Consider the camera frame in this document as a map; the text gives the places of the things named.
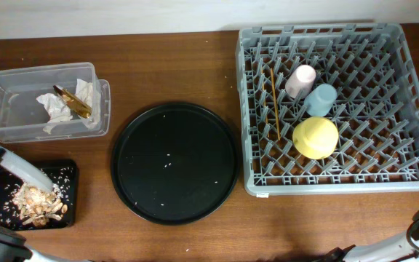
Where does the grey plate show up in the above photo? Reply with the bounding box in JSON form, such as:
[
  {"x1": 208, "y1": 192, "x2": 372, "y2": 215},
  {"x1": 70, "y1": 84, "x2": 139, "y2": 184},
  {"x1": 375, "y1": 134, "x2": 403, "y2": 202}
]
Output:
[{"x1": 0, "y1": 146, "x2": 53, "y2": 193}]

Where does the peanut shells and rice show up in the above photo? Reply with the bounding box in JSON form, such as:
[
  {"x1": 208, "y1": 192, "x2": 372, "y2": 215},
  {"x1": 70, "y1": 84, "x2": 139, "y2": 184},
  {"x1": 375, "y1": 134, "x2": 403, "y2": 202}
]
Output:
[{"x1": 12, "y1": 180, "x2": 67, "y2": 226}]

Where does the white tissue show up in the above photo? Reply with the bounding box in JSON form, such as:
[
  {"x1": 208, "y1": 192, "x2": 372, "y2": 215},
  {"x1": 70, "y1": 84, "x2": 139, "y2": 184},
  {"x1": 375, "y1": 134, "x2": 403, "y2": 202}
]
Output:
[{"x1": 36, "y1": 79, "x2": 101, "y2": 134}]

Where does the wooden chopstick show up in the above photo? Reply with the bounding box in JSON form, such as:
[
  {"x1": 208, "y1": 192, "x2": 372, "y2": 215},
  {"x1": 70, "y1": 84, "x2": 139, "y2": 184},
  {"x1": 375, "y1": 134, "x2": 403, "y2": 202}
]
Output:
[
  {"x1": 270, "y1": 68, "x2": 281, "y2": 141},
  {"x1": 260, "y1": 71, "x2": 270, "y2": 138}
]

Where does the pink cup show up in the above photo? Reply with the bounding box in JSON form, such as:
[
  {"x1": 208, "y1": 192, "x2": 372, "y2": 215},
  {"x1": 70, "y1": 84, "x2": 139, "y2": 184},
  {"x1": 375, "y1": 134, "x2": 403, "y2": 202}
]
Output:
[{"x1": 285, "y1": 65, "x2": 316, "y2": 99}]

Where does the yellow bowl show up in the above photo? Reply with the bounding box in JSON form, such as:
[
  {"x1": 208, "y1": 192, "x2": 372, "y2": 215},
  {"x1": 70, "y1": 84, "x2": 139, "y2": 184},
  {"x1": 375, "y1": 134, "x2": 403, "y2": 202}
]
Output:
[{"x1": 292, "y1": 116, "x2": 339, "y2": 159}]

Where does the blue cup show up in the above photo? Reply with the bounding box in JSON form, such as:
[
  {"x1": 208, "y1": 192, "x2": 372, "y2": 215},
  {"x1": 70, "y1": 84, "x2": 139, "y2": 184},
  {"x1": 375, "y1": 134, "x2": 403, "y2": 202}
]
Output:
[{"x1": 304, "y1": 84, "x2": 337, "y2": 116}]

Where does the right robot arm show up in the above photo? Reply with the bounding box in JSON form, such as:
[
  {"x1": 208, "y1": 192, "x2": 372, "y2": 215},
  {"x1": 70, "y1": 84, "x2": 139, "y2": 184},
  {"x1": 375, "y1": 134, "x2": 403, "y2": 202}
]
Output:
[{"x1": 319, "y1": 211, "x2": 419, "y2": 262}]

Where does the grey dishwasher rack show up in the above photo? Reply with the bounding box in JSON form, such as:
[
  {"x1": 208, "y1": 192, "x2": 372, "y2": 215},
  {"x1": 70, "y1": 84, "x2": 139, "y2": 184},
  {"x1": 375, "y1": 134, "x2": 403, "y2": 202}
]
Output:
[{"x1": 236, "y1": 23, "x2": 419, "y2": 197}]

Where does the black rectangular tray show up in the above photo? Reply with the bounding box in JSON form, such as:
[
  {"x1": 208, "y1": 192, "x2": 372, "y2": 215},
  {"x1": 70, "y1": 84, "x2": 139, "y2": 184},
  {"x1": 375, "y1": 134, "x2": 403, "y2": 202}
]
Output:
[{"x1": 0, "y1": 159, "x2": 79, "y2": 231}]

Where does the clear plastic bin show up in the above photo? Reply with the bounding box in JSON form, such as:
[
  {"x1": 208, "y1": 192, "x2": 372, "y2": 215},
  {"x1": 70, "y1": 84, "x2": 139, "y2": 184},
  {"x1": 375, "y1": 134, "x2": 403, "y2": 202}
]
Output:
[{"x1": 0, "y1": 63, "x2": 111, "y2": 143}]

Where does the round black tray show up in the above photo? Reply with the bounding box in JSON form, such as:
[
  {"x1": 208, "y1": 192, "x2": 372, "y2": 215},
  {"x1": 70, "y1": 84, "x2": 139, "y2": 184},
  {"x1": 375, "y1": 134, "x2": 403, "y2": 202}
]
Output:
[{"x1": 111, "y1": 103, "x2": 240, "y2": 226}]

